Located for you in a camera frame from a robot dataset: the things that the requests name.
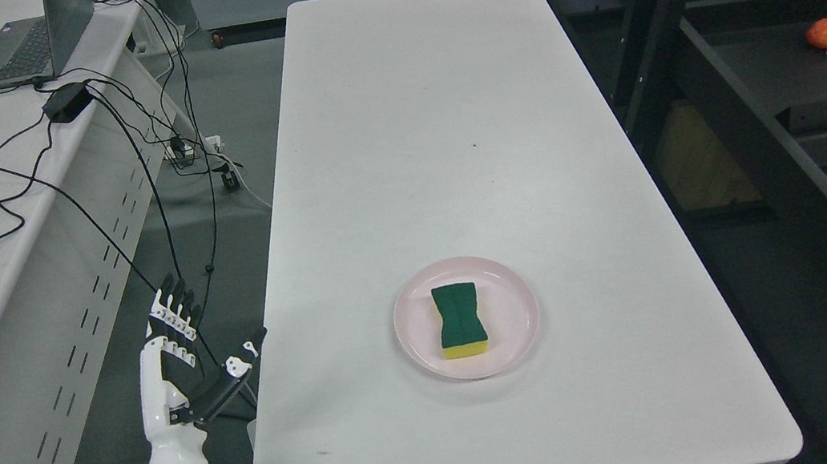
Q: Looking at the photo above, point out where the grey laptop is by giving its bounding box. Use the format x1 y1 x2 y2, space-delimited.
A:
0 0 95 89

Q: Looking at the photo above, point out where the white side desk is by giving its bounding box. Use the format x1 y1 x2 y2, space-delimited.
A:
0 0 177 464

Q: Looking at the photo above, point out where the white robotic left hand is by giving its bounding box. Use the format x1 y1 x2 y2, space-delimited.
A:
138 273 268 464

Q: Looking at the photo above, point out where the white folding table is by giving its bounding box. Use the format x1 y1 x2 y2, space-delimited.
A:
253 0 803 464

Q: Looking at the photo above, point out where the white power strip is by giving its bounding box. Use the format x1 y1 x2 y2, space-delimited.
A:
164 135 224 167

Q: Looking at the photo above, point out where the green yellow sponge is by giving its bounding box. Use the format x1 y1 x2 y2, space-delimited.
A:
430 281 490 360

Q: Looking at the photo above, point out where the black power adapter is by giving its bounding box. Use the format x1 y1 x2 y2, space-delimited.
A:
42 82 94 125

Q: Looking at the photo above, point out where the pink round plate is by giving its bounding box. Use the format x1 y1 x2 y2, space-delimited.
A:
393 255 539 381

